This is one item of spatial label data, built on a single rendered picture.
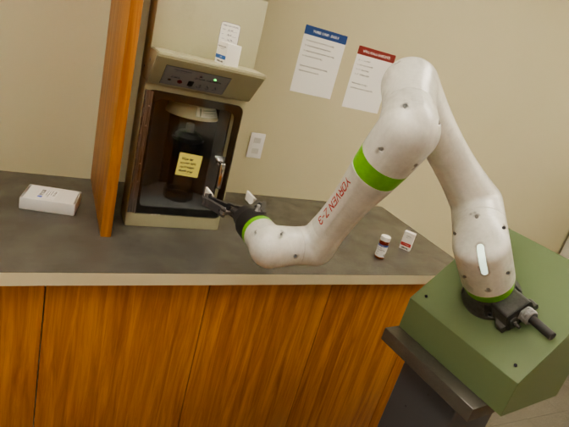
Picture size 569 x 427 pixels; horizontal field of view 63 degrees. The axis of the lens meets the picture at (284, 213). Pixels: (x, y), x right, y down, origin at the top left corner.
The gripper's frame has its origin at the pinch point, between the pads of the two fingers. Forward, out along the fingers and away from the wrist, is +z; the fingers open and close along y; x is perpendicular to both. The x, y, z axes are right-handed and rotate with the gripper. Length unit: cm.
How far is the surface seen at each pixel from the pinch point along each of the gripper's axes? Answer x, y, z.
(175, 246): 19.9, 12.7, 2.0
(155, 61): -34.1, 26.2, 6.5
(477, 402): 21, -45, -74
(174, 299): 30.8, 14.0, -11.1
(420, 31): -67, -100, 57
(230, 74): -35.2, 5.1, 4.7
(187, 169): -1.9, 9.6, 14.4
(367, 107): -28, -83, 58
